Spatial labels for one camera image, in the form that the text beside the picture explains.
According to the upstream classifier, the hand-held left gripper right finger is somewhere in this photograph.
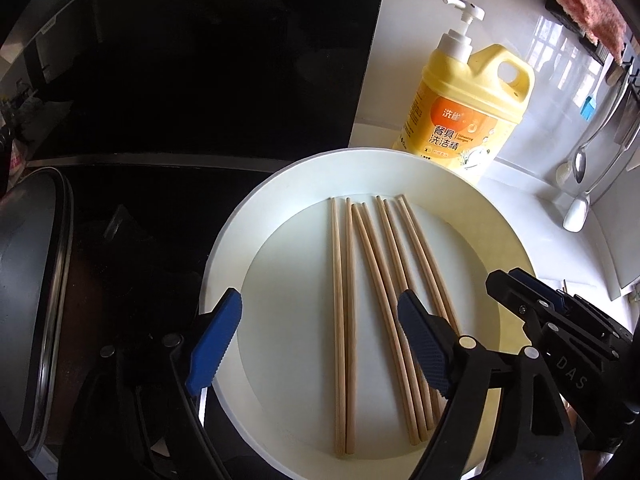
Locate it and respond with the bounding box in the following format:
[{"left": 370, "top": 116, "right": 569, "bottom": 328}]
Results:
[{"left": 397, "top": 289, "right": 586, "bottom": 480}]

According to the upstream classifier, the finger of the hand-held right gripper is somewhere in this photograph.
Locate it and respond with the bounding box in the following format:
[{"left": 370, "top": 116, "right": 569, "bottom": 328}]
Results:
[
  {"left": 509, "top": 268, "right": 571, "bottom": 314},
  {"left": 486, "top": 269, "right": 551, "bottom": 334}
]

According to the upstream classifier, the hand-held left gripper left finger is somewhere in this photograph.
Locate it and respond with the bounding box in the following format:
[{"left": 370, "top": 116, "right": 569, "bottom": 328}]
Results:
[{"left": 57, "top": 287, "right": 244, "bottom": 480}]

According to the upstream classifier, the white round plate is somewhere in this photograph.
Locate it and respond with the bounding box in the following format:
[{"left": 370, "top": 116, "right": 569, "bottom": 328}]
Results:
[{"left": 199, "top": 146, "right": 538, "bottom": 480}]

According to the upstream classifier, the white ladle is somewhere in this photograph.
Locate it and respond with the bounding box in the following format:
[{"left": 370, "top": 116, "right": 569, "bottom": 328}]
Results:
[{"left": 562, "top": 110, "right": 640, "bottom": 233}]

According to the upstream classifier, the metal spoon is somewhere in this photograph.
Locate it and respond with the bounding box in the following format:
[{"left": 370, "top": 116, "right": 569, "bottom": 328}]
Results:
[{"left": 572, "top": 67, "right": 632, "bottom": 184}]

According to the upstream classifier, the hanging black utensil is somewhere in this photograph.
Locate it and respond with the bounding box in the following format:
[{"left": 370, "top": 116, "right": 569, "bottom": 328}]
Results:
[{"left": 614, "top": 75, "right": 640, "bottom": 149}]

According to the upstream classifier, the yellow dish detergent bottle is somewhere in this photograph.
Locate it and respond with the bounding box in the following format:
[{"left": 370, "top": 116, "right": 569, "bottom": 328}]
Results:
[{"left": 391, "top": 0, "right": 536, "bottom": 186}]

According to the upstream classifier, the black glass cooktop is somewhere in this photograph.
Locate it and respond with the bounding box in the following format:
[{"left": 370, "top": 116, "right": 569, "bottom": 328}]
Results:
[{"left": 0, "top": 0, "right": 392, "bottom": 411}]

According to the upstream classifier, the pink towel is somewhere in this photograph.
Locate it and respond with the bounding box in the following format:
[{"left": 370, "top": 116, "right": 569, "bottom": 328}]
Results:
[{"left": 531, "top": 0, "right": 629, "bottom": 64}]

